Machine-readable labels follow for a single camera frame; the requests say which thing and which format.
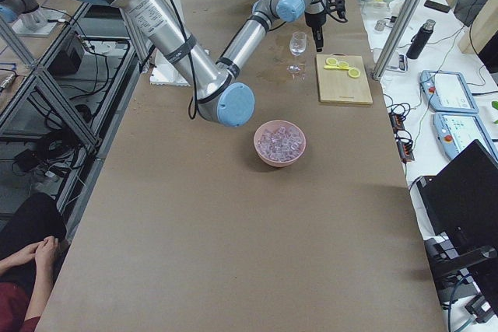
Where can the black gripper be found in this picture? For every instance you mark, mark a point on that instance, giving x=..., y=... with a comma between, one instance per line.
x=314, y=20

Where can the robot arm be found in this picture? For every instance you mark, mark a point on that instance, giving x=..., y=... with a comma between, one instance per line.
x=218, y=96

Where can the clear wine glass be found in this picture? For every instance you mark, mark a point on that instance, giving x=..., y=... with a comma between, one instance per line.
x=297, y=46

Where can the pink bowl of ice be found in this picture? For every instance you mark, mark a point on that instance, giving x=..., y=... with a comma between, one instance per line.
x=279, y=143

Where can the seated person's hands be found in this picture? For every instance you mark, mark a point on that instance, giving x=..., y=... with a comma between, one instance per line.
x=44, y=253

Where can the yellow plastic knife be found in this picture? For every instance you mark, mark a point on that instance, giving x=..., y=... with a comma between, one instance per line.
x=335, y=67

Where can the wooden cutting board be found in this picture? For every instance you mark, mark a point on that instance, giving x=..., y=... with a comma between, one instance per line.
x=335, y=86

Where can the black water bottle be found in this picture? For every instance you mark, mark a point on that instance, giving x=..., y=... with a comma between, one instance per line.
x=420, y=40

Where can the teach pendant tablet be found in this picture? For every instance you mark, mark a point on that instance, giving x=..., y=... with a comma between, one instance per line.
x=455, y=131
x=447, y=92

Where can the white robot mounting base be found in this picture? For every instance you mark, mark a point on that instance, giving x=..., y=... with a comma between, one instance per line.
x=165, y=74

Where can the black laptop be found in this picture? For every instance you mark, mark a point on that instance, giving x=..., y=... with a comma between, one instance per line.
x=461, y=200

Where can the lemon slice near handle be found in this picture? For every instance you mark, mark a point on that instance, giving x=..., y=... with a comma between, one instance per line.
x=331, y=61

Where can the aluminium frame post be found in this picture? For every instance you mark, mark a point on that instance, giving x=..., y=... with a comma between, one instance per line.
x=406, y=12

